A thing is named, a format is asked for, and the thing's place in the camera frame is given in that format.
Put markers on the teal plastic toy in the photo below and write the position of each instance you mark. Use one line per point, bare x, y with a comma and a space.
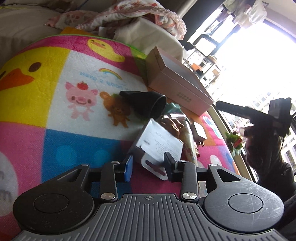
173, 108

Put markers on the potted pink flower plant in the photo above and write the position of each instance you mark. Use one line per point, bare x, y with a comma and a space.
234, 143

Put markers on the dark red chrome bottle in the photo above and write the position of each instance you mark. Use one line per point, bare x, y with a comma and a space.
177, 116

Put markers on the metal balcony shelf rack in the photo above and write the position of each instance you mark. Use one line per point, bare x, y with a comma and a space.
204, 67

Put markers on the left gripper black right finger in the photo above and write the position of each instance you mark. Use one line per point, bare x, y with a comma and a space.
184, 172

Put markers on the patterned cream tube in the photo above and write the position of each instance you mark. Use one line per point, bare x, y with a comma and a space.
186, 137

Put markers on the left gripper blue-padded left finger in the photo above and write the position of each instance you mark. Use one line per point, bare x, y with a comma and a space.
112, 173

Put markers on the colourful duck play mat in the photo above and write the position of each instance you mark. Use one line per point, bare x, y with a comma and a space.
60, 108

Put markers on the white power adapter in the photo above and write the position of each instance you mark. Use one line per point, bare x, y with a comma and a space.
198, 132

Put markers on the black cone-shaped object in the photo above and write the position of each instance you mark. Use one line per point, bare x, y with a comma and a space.
149, 104

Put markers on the pink cardboard box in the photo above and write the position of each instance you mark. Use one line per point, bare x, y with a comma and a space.
168, 76

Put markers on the beige covered sofa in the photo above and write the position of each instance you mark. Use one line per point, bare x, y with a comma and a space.
141, 24

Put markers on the pink white floral blanket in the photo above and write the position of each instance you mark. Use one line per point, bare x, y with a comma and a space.
119, 14

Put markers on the white paper packaged item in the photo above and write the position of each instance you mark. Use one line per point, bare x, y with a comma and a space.
150, 146

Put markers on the orange table cloth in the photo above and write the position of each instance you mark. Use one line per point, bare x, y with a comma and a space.
74, 31

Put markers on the hanging laundry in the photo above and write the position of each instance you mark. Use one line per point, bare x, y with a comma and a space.
246, 13

